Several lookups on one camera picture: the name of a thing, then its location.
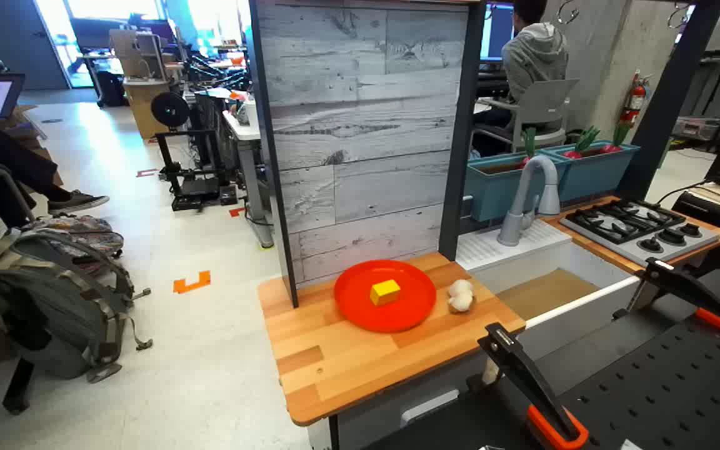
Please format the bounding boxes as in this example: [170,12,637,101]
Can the yellow block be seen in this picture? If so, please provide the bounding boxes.
[367,277,405,307]

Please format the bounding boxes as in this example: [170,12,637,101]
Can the red round plate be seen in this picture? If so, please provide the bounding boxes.
[333,257,440,336]

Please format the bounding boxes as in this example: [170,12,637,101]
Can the grey wood backsplash panel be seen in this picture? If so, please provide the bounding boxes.
[248,0,485,311]

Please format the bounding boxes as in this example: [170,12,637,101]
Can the white toy garlic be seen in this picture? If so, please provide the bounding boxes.
[446,277,478,314]

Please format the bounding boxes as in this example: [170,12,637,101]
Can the teal plastic bin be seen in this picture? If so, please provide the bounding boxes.
[558,143,642,206]
[465,149,570,224]

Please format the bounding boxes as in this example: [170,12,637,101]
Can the white desk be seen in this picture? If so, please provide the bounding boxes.
[220,89,277,251]

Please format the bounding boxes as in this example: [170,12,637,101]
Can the white toy sink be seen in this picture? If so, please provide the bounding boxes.
[456,219,642,336]

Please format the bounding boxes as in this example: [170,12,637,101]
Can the black 3D printer stand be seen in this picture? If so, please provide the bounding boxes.
[150,86,241,213]

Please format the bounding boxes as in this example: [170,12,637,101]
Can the grey office chair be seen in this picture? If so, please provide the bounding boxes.
[472,77,581,154]

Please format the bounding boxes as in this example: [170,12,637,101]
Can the blue computer monitor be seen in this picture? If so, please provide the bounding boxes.
[480,2,518,66]

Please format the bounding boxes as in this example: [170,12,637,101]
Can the green toy vegetable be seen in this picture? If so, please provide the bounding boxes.
[573,124,602,154]

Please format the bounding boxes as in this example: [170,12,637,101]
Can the person in grey hoodie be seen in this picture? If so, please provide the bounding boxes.
[501,0,573,86]

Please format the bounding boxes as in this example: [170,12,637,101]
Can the cardboard box cabinet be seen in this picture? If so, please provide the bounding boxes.
[108,27,183,143]

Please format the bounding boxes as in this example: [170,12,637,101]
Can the grey toy stove top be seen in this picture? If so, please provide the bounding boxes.
[561,198,720,268]

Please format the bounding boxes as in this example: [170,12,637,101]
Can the red fire extinguisher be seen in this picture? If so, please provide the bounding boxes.
[617,71,652,127]

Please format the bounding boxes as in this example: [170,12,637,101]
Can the grey backpack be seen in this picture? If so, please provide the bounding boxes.
[0,213,156,384]

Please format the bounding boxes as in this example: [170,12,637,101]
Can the black perforated board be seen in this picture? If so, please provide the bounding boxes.
[357,271,720,450]

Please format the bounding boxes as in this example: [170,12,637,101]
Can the seated person dark trousers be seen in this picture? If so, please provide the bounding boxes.
[0,83,113,232]

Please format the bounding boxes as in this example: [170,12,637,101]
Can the black clamp orange handle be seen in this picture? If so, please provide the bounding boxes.
[478,323,593,450]
[626,257,720,339]

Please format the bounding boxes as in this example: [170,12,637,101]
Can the black slanted post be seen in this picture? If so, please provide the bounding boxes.
[617,0,720,202]

